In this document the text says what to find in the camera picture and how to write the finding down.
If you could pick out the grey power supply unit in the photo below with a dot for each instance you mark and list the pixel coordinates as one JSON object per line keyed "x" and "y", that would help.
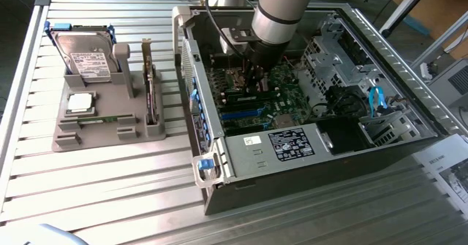
{"x": 272, "y": 151}

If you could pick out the blue expansion slot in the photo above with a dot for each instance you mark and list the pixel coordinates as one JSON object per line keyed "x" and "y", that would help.
{"x": 242, "y": 114}

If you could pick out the black RAM stick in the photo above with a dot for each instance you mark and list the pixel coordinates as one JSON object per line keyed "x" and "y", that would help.
{"x": 249, "y": 96}

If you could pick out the printed instruction sheet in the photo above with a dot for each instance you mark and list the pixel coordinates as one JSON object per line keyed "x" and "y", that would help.
{"x": 444, "y": 168}

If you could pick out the white power strip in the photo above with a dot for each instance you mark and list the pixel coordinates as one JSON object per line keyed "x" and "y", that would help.
{"x": 425, "y": 70}

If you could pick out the silver CPU chip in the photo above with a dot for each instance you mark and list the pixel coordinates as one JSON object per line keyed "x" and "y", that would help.
{"x": 78, "y": 103}

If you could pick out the hard disk in blue bracket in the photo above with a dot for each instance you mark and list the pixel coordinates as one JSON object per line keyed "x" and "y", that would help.
{"x": 82, "y": 53}

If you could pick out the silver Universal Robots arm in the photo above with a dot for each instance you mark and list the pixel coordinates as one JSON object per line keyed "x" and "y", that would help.
{"x": 277, "y": 14}

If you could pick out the white rounded object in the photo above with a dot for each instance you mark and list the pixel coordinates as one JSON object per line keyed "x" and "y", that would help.
{"x": 40, "y": 235}

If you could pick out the grey computer tower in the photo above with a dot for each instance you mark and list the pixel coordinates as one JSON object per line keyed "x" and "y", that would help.
{"x": 452, "y": 83}

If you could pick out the open black PC case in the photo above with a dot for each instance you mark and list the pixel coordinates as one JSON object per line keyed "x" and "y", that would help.
{"x": 306, "y": 102}

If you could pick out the graphics card with metal bracket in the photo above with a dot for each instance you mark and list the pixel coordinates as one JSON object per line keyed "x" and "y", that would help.
{"x": 150, "y": 84}

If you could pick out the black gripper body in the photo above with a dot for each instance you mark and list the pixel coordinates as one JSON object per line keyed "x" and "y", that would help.
{"x": 264, "y": 55}

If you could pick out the silver metal disk bay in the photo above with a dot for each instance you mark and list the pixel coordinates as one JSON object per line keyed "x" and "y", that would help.
{"x": 342, "y": 58}

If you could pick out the black tripod pole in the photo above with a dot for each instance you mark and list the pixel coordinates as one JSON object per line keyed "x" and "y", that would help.
{"x": 409, "y": 8}

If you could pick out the green motherboard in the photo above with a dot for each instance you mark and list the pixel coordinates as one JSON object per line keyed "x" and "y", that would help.
{"x": 256, "y": 102}

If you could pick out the grey parts rack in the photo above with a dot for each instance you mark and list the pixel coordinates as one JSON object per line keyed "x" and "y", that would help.
{"x": 109, "y": 110}

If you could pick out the green RAM stick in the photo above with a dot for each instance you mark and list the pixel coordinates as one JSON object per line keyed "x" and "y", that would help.
{"x": 97, "y": 120}

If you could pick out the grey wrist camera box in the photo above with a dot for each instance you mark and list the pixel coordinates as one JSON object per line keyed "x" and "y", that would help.
{"x": 234, "y": 40}

